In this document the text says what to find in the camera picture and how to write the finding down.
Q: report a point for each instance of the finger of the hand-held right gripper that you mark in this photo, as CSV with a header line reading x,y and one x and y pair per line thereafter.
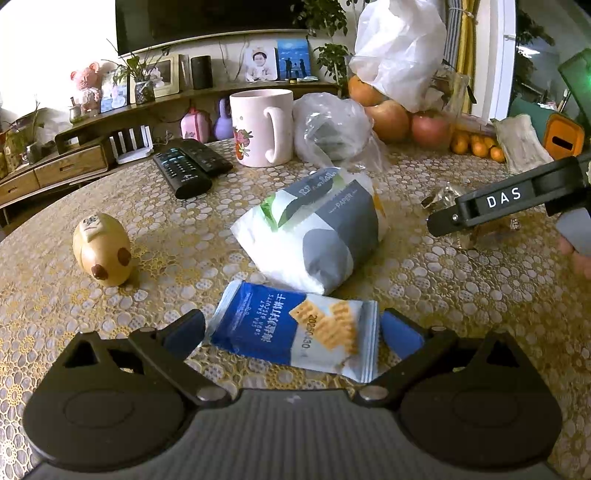
x,y
445,222

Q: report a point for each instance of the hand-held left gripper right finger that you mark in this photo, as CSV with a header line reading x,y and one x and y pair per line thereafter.
x,y
404,334

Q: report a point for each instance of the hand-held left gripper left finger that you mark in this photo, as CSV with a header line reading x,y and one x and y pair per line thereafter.
x,y
184,330

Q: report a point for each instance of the clear wrapper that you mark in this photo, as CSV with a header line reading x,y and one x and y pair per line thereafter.
x,y
441,194

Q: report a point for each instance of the blue cracker packet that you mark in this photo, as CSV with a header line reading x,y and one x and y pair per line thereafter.
x,y
258,323

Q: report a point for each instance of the patterned round desktop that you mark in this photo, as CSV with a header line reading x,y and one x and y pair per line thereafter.
x,y
184,249

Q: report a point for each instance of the person's right hand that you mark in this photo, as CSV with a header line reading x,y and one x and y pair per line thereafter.
x,y
584,264

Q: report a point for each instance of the small tangerine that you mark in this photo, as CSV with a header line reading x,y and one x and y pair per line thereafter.
x,y
480,146
460,144
497,153

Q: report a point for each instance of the crumpled grey plastic bag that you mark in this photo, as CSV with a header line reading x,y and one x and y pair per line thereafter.
x,y
521,141

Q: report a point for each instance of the orange teal desk organizer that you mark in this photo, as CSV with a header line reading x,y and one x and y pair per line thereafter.
x,y
561,136

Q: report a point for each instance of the red apple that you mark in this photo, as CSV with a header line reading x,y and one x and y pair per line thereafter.
x,y
429,129

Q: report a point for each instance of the wooden pig figurine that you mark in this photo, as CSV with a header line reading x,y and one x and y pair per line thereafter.
x,y
104,251

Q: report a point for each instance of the large orange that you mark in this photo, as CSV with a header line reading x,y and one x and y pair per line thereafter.
x,y
388,122

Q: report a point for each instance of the white grey tissue pack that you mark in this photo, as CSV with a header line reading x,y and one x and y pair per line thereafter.
x,y
286,249

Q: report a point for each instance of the clear plastic bag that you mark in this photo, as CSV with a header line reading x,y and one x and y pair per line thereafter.
x,y
332,134

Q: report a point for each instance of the yellow curtain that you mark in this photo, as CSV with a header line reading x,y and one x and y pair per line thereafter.
x,y
467,55

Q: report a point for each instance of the small orange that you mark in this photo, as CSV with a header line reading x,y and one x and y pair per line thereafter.
x,y
362,90

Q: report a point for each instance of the black remote control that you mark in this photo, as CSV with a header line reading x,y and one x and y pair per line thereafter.
x,y
180,173
207,159

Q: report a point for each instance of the grey curtain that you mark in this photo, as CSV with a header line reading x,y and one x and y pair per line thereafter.
x,y
455,32

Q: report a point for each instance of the white plastic bag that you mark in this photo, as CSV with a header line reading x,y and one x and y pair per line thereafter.
x,y
397,50

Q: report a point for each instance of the white router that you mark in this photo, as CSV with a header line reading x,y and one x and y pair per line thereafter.
x,y
134,145

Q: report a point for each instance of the green leafy tree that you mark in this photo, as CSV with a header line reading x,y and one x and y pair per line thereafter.
x,y
332,60

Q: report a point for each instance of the wooden TV cabinet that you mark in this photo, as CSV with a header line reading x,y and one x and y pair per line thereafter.
x,y
69,164

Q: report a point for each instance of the pink toy case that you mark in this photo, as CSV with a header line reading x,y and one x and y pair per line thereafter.
x,y
196,127

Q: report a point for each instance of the purple toy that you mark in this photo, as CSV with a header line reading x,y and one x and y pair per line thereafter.
x,y
223,122

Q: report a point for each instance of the pink mug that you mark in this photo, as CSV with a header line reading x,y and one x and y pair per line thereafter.
x,y
251,124

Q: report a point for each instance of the blue landscape photo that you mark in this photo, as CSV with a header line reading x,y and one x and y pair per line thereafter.
x,y
294,60

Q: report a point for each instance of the potted plant in glass vase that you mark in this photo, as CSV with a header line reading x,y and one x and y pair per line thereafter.
x,y
144,92

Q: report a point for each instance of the baby portrait photo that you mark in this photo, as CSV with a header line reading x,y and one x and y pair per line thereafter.
x,y
261,64

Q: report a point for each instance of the small metal cup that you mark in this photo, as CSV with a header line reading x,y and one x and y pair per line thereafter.
x,y
75,110

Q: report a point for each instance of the black speaker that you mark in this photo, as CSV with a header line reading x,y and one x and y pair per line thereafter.
x,y
202,72

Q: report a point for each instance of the pink plush bear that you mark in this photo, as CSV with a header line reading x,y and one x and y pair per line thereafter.
x,y
87,83

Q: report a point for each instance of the black television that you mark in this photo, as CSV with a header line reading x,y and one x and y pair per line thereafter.
x,y
207,18

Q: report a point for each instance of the small blue photo frame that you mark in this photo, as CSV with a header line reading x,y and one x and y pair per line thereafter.
x,y
115,94

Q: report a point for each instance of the wooden photo frame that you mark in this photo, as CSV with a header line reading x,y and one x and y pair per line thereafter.
x,y
166,76

